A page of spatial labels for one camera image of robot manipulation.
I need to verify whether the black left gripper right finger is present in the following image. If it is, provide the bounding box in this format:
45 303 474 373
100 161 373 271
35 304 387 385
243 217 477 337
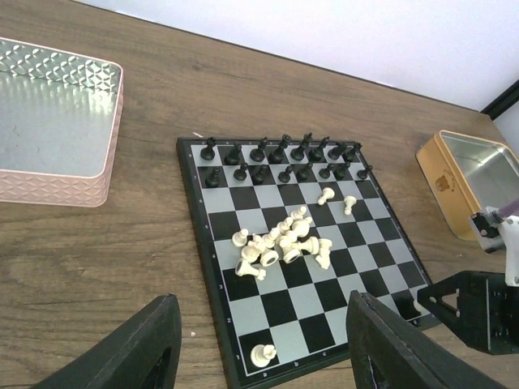
346 290 504 388

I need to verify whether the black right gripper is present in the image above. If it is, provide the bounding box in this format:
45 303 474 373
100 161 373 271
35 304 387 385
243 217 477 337
418 271 518 355

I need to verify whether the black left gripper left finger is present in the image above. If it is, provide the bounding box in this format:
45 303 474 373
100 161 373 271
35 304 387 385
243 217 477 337
33 294 182 388

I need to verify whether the white rook corner a1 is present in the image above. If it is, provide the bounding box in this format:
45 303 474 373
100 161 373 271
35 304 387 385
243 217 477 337
250 344 277 368

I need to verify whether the pile of white chess pieces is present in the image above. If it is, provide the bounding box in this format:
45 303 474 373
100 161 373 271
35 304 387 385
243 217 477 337
231 206 332 280

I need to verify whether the row of black chess pieces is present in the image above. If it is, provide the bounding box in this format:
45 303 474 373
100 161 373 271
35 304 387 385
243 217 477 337
188 133 373 190

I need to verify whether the yellow metal tin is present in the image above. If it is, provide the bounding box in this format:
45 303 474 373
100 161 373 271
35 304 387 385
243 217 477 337
416 130 518 241

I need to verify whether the white pawn lying right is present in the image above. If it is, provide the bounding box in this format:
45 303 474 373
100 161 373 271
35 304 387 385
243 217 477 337
343 195 357 216

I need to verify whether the white pawn lying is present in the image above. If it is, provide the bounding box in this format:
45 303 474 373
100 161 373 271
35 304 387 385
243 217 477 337
343 195 357 216
317 187 335 206

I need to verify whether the black and silver chessboard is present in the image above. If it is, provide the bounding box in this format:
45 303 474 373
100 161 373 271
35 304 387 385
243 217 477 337
177 138 437 388

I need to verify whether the white pawn lying left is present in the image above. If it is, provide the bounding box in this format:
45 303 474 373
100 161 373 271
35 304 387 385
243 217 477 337
317 187 335 206

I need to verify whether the pink metal tin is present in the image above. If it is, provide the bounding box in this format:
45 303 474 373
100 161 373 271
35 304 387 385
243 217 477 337
1 37 123 207

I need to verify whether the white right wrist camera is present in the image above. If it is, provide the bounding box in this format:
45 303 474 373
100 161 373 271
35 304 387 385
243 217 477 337
470 206 518 288

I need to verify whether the black frame post right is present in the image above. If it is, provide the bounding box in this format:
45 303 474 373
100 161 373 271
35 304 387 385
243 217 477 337
481 80 519 120

